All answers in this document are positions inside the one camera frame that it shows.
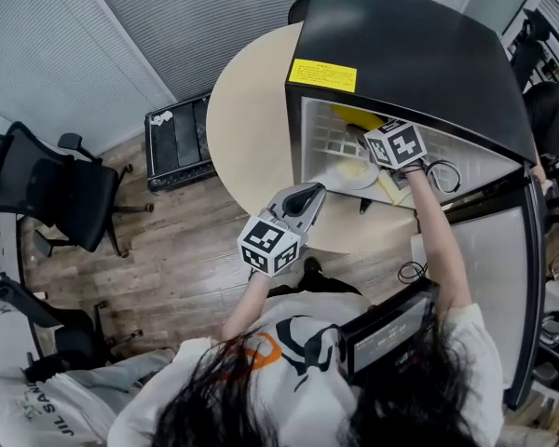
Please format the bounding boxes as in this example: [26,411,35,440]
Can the black coiled cable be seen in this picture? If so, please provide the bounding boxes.
[397,260,430,287]

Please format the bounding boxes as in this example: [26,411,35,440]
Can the black cable loop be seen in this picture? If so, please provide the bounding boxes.
[422,157,463,196]

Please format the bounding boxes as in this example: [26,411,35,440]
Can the person's left forearm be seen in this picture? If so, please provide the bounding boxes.
[220,269,281,343]

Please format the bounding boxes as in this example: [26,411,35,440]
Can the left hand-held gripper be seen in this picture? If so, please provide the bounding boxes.
[236,182,328,278]

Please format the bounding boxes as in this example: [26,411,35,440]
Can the person's white printed shirt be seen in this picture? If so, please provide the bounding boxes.
[106,290,505,447]

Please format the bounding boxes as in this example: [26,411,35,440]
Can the yellow warning label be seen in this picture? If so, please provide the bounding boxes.
[287,57,359,94]

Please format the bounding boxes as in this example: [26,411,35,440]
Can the grey garment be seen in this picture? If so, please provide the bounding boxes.
[63,346,177,394]

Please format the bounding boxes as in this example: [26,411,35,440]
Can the bread slice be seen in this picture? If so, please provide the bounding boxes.
[375,170,419,208]

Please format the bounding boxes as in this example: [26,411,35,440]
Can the person's right forearm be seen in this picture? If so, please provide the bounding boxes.
[402,163,475,315]

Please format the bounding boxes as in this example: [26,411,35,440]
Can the black mini fridge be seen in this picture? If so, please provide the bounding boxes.
[283,0,550,413]

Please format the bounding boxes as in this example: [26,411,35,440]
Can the black chest-worn device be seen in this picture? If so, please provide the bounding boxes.
[338,278,443,377]

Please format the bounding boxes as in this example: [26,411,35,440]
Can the person's black trousers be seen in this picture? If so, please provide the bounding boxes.
[264,271,365,298]

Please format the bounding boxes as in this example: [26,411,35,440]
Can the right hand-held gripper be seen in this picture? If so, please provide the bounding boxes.
[346,117,429,172]

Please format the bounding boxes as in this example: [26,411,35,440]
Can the white printed tote bag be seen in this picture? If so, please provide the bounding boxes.
[0,364,118,447]

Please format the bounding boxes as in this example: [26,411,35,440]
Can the person's black shoe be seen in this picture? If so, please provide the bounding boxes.
[302,255,324,279]

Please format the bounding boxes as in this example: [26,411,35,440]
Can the black floor crate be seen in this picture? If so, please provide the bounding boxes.
[143,91,221,193]

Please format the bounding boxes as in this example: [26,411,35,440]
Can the black chair behind table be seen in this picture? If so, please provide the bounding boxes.
[287,0,315,25]

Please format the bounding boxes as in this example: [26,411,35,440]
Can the white plate with food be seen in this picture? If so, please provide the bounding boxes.
[324,158,381,192]

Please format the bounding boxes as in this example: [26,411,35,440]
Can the black office chair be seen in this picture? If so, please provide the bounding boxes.
[0,120,156,259]
[0,270,145,373]

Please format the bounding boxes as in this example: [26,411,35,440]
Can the round beige table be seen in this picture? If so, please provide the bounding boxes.
[205,20,430,256]

